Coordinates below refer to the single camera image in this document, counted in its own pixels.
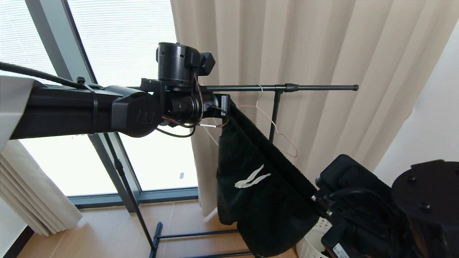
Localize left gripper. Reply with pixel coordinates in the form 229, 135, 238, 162
161, 91, 230, 125

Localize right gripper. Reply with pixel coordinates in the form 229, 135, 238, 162
320, 214, 395, 258

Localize black shorts with white cord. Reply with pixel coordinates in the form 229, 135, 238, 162
216, 99, 320, 257

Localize white laundry basket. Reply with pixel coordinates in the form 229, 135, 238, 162
296, 217, 332, 258

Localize black clothes rack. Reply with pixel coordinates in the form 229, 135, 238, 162
102, 83, 359, 258

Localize window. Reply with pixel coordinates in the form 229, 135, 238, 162
0, 0, 199, 210

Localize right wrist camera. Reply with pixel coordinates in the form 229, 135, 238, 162
311, 154, 395, 219

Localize black cable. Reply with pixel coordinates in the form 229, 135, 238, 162
0, 62, 197, 138

